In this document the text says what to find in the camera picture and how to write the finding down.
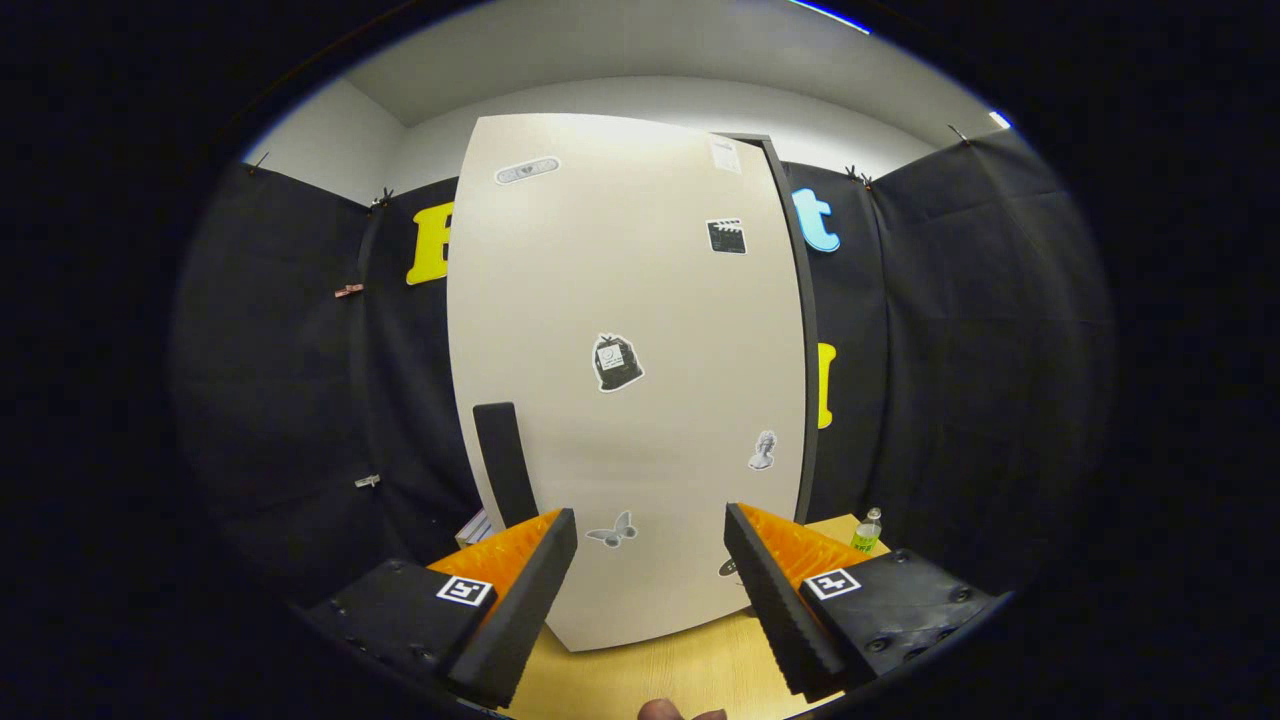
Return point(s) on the white book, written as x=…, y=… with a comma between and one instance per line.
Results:
x=474, y=528

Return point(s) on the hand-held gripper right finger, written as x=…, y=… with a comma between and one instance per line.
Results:
x=780, y=610

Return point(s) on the black binder clip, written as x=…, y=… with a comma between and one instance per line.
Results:
x=259, y=161
x=856, y=177
x=381, y=198
x=958, y=132

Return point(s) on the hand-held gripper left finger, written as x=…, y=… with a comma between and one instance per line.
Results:
x=520, y=600

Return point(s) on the black backdrop cloth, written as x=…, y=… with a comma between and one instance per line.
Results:
x=960, y=350

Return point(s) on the green drink bottle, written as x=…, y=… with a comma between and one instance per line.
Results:
x=866, y=535

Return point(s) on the grey shoe cabinet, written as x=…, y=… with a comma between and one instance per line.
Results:
x=808, y=350

